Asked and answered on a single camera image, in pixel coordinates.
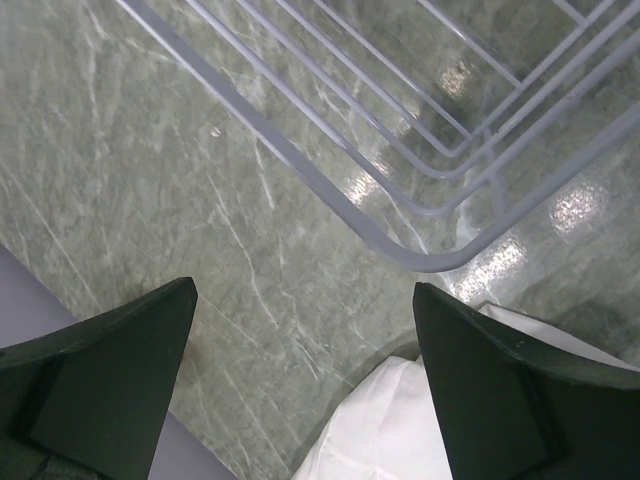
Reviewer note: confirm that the white cloth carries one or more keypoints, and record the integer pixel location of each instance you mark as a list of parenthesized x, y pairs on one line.
[(387, 428)]

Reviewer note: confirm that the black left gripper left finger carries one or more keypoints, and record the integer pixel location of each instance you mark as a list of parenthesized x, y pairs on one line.
[(96, 394)]

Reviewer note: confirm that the white wire dish rack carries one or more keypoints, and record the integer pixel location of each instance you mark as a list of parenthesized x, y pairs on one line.
[(430, 128)]

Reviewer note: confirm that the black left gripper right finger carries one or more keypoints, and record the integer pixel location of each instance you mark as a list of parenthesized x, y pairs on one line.
[(510, 406)]

